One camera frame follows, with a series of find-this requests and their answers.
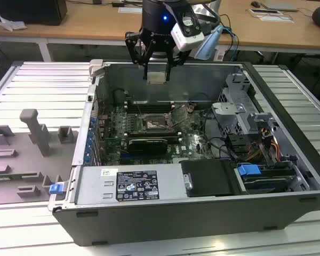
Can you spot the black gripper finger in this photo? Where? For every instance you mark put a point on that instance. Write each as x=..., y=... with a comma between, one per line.
x=131, y=38
x=179, y=61

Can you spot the silver square CPU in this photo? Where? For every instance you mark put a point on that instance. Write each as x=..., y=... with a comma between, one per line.
x=156, y=78

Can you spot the black RAM slot bank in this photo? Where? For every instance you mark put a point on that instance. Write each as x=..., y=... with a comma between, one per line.
x=149, y=108
x=152, y=134

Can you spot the CPU socket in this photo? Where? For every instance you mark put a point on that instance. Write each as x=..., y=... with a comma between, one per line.
x=153, y=124

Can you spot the blue slot retainer clip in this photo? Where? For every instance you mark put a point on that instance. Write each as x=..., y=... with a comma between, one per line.
x=90, y=138
x=88, y=148
x=92, y=121
x=87, y=158

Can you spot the light wooden desk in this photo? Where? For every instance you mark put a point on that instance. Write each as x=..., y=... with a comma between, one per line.
x=96, y=26

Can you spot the black round board component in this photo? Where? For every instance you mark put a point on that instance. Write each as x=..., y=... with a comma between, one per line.
x=118, y=96

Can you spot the metal drive cage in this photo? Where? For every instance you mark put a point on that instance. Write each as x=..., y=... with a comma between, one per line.
x=229, y=109

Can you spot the green motherboard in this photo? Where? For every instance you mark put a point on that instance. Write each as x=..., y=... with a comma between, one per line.
x=192, y=144

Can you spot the black graphics card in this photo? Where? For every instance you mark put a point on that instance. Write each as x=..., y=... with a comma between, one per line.
x=146, y=145

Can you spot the black computer mouse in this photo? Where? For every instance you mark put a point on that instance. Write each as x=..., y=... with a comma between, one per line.
x=255, y=3

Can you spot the black box on desk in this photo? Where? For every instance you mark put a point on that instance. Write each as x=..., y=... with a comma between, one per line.
x=29, y=10

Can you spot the grey flat tablet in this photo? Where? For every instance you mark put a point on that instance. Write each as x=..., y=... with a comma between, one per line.
x=278, y=6

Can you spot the black plastic shroud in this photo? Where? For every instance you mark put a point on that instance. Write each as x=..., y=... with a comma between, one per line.
x=208, y=176

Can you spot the crumpled white paper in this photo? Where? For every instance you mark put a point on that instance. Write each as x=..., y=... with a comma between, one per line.
x=12, y=24

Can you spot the hard disk in blue carrier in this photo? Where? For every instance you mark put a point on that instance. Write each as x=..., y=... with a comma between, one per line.
x=248, y=169

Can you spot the silver power supply unit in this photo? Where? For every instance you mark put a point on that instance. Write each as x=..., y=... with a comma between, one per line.
x=96, y=186

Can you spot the grey parts rack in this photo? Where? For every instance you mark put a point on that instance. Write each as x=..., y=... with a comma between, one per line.
x=29, y=160

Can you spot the black open PC case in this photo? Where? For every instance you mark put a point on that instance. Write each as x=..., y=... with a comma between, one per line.
x=176, y=226

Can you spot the blue case latch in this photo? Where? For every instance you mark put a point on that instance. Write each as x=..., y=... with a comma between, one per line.
x=56, y=188

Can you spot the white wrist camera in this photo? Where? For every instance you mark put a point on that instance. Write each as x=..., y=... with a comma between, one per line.
x=188, y=40

